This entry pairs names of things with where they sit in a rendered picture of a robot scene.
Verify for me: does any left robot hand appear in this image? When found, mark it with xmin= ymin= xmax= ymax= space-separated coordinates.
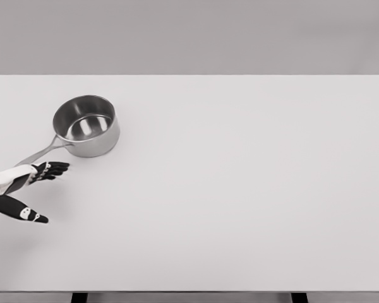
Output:
xmin=0 ymin=161 xmax=71 ymax=225

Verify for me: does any steel saucepan with long handle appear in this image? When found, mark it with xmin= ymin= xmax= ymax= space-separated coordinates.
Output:
xmin=13 ymin=94 xmax=121 ymax=168

